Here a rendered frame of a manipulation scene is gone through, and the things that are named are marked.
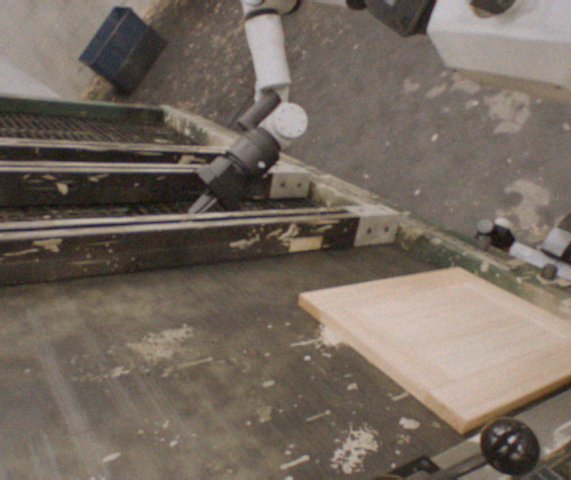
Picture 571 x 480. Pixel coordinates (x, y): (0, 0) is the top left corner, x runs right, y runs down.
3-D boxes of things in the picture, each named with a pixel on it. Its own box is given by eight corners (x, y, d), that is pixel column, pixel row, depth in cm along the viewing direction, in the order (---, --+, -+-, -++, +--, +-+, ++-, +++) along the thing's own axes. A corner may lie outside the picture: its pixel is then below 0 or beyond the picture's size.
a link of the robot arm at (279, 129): (264, 171, 108) (300, 134, 110) (278, 167, 98) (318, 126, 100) (226, 131, 106) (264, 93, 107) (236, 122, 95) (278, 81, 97)
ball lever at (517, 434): (436, 507, 44) (563, 455, 35) (406, 525, 41) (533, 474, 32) (412, 463, 45) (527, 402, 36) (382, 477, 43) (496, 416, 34)
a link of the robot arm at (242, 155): (220, 207, 109) (258, 168, 110) (243, 223, 102) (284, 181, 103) (184, 166, 100) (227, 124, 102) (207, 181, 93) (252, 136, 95)
